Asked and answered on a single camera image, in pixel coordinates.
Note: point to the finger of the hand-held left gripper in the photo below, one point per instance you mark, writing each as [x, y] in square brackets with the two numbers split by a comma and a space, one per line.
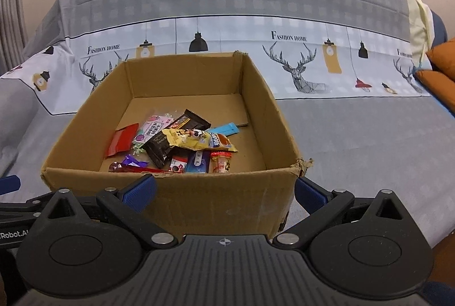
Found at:
[9, 185]
[25, 209]

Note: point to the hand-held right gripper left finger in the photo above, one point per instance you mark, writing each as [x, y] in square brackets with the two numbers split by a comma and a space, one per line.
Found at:
[140, 194]

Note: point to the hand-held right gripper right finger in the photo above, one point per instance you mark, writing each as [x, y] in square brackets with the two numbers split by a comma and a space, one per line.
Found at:
[311, 195]

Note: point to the dark red pouch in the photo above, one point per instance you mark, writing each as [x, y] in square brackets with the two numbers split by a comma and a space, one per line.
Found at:
[128, 169]

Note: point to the purple snack packet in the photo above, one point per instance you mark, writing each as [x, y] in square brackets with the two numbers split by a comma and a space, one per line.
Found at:
[133, 161]

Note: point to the red white cookie packet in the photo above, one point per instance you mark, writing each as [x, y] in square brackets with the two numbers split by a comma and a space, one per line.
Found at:
[179, 163]

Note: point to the black snack packet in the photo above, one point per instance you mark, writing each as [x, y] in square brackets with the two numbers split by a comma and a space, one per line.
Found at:
[158, 147]

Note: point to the dark blue packet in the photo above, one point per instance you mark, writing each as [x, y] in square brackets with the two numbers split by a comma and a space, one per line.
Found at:
[197, 162]

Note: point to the pink candy bag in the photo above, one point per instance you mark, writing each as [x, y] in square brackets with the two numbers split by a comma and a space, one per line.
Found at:
[153, 128]

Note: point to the yellow cartoon snack packet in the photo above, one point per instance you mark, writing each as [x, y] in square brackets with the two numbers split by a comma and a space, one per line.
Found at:
[183, 139]

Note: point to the cardboard box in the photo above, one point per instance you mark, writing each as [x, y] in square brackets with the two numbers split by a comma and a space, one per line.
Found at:
[220, 199]

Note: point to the clear red yellow snack packet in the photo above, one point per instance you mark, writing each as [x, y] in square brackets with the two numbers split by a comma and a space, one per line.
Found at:
[221, 162]

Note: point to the brown chocolate bar packet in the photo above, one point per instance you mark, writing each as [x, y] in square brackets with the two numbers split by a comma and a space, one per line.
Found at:
[190, 119]

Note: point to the blue orange snack packet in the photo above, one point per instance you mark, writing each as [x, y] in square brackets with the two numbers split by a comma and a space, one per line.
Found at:
[217, 140]

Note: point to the light blue packet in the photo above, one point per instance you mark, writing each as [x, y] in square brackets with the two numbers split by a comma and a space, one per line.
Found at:
[225, 128]

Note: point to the orange pillow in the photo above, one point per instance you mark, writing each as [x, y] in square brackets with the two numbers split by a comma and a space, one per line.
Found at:
[440, 89]
[444, 57]

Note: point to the grey curtain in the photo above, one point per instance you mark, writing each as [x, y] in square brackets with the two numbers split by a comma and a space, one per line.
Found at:
[10, 7]

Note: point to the cream cloth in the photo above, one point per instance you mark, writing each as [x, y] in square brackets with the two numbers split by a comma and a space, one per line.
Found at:
[419, 25]

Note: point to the dark blue pillow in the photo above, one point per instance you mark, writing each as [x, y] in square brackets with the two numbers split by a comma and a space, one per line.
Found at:
[439, 32]

